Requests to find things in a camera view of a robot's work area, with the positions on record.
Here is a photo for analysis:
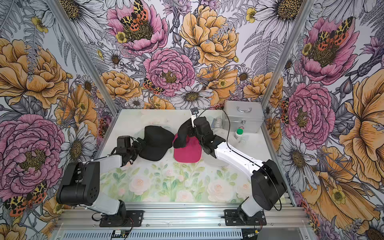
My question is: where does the white blue tube package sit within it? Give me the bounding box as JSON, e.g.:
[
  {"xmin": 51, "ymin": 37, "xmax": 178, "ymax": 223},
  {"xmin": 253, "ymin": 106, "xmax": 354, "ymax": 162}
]
[{"xmin": 211, "ymin": 118, "xmax": 223, "ymax": 129}]

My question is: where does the silver first aid case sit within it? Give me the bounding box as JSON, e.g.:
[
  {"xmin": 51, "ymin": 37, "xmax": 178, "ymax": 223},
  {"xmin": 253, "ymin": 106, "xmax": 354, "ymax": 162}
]
[{"xmin": 223, "ymin": 101, "xmax": 264, "ymax": 133}]

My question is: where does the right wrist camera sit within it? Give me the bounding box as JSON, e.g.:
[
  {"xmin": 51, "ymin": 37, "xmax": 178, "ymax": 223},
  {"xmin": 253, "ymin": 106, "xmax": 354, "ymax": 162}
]
[{"xmin": 190, "ymin": 108, "xmax": 199, "ymax": 128}]

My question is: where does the pink cap back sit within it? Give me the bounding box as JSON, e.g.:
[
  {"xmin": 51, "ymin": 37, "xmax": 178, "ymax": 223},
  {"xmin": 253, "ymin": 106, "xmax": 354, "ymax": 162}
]
[{"xmin": 174, "ymin": 136, "xmax": 202, "ymax": 163}]

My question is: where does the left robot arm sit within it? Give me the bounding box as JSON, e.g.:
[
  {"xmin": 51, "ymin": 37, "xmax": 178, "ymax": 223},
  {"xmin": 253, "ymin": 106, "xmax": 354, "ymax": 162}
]
[{"xmin": 56, "ymin": 136, "xmax": 146, "ymax": 219}]

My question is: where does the white bottle green lid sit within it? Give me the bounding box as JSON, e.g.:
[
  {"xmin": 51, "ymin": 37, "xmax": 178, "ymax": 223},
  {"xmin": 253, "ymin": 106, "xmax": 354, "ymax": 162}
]
[{"xmin": 235, "ymin": 128, "xmax": 244, "ymax": 142}]

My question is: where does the floral table mat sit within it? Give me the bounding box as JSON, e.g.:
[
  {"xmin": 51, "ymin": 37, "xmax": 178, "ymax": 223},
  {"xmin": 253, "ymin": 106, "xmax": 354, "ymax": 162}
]
[{"xmin": 101, "ymin": 150, "xmax": 252, "ymax": 203}]

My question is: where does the white Colorado cap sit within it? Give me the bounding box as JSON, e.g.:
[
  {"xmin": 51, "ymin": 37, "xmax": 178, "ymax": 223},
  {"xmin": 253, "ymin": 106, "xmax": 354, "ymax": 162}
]
[{"xmin": 202, "ymin": 153, "xmax": 229, "ymax": 167}]

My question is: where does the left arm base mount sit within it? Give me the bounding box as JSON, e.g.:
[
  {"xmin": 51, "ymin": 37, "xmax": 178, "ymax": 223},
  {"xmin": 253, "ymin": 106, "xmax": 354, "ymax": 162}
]
[{"xmin": 99, "ymin": 210, "xmax": 144, "ymax": 228}]

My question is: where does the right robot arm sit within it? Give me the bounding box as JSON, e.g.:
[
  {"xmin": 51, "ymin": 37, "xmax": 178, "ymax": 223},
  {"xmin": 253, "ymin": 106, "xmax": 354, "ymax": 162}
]
[{"xmin": 192, "ymin": 117, "xmax": 287, "ymax": 218}]

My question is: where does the black cap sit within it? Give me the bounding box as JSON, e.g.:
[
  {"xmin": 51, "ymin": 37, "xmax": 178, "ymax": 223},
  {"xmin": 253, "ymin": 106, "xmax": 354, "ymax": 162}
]
[
  {"xmin": 173, "ymin": 119, "xmax": 195, "ymax": 149},
  {"xmin": 138, "ymin": 126, "xmax": 175, "ymax": 162}
]

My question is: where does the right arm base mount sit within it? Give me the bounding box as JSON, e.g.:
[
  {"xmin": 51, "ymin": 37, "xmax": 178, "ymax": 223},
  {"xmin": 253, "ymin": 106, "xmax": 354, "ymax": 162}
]
[{"xmin": 221, "ymin": 209, "xmax": 267, "ymax": 227}]

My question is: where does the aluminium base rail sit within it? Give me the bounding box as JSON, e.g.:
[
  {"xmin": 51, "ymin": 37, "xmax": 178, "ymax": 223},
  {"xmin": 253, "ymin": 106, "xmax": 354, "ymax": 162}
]
[{"xmin": 52, "ymin": 203, "xmax": 316, "ymax": 240}]

